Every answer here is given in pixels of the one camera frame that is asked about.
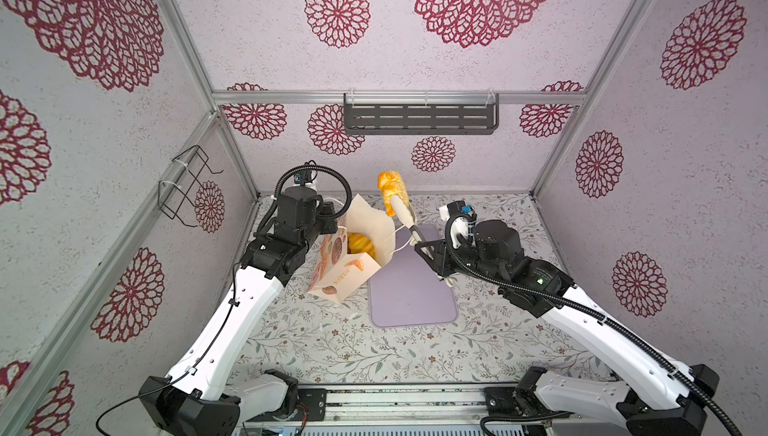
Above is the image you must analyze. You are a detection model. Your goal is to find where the grey wall shelf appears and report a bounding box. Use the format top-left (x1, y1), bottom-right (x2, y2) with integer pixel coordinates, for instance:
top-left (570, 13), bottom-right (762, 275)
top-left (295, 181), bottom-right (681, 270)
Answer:
top-left (342, 94), bottom-right (499, 136)

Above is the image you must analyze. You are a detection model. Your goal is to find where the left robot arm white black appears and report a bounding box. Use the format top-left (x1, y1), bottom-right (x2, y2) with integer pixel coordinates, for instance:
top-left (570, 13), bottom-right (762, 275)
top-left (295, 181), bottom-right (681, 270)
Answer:
top-left (137, 164), bottom-right (353, 435)

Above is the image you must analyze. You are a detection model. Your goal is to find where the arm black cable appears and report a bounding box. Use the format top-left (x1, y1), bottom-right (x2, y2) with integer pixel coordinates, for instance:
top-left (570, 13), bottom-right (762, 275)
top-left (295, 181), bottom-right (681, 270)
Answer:
top-left (443, 213), bottom-right (745, 436)
top-left (94, 261), bottom-right (241, 436)

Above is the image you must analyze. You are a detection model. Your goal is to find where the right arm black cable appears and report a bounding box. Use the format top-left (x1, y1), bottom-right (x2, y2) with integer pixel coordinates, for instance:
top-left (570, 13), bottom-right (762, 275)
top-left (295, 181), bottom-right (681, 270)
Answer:
top-left (443, 213), bottom-right (745, 436)

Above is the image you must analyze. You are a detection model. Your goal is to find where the printed paper bag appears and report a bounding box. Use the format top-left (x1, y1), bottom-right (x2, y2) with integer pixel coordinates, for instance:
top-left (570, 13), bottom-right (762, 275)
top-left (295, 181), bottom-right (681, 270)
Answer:
top-left (308, 195), bottom-right (397, 304)

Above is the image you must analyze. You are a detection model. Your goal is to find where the black wire wall rack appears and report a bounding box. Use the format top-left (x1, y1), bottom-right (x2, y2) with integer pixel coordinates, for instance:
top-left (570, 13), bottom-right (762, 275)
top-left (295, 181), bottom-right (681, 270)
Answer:
top-left (156, 145), bottom-right (223, 229)

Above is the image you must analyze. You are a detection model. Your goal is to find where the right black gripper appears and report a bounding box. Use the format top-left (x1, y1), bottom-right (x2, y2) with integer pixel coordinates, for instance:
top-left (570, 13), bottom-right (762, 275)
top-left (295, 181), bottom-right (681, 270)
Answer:
top-left (415, 237), bottom-right (507, 292)

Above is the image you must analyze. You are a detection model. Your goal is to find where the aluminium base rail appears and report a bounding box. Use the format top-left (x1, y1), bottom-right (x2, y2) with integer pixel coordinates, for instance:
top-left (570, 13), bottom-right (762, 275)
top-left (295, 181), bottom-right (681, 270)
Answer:
top-left (154, 383), bottom-right (660, 428)

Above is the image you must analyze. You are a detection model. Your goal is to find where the lavender tray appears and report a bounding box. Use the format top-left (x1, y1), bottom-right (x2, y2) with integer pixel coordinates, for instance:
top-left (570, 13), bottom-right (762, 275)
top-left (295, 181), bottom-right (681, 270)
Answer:
top-left (368, 229), bottom-right (458, 328)

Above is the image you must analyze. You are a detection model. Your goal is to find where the flaky yellow pastry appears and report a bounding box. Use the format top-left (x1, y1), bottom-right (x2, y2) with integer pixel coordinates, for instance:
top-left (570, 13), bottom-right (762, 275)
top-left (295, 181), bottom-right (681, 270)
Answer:
top-left (377, 171), bottom-right (411, 217)

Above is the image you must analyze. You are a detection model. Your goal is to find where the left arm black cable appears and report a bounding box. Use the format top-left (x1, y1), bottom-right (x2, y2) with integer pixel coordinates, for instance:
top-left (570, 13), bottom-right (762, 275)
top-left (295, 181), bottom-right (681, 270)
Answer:
top-left (94, 261), bottom-right (241, 436)

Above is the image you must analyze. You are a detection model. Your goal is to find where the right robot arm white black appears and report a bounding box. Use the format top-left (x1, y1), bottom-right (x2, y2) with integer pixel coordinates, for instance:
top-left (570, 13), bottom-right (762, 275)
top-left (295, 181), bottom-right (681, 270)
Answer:
top-left (407, 200), bottom-right (730, 435)

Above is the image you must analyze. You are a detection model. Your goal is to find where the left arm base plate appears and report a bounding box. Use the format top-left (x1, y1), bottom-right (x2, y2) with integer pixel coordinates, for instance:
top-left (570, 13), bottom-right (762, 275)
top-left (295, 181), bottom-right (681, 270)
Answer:
top-left (248, 388), bottom-right (328, 423)

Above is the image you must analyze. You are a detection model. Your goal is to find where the floral table mat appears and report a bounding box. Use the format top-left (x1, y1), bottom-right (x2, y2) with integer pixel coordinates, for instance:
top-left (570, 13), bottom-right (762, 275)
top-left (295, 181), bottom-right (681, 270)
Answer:
top-left (230, 194), bottom-right (577, 384)

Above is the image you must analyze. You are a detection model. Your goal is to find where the small yellow croissant piece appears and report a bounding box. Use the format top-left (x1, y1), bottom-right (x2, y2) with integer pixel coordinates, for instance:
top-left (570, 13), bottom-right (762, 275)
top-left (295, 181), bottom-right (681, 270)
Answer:
top-left (347, 233), bottom-right (376, 259)

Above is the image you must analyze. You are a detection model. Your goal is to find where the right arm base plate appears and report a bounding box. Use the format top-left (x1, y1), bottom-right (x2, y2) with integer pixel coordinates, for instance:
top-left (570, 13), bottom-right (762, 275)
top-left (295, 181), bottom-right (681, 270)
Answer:
top-left (483, 366), bottom-right (550, 419)

